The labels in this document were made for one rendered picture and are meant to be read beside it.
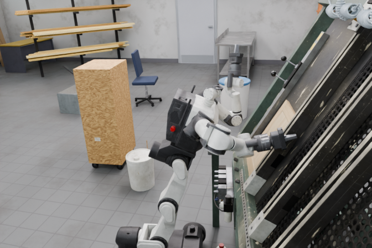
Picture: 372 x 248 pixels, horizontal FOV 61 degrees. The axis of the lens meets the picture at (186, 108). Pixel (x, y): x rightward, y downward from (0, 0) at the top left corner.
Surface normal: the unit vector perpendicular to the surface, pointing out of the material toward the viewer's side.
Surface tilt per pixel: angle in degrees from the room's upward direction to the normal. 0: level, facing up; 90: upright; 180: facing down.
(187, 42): 90
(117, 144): 90
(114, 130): 90
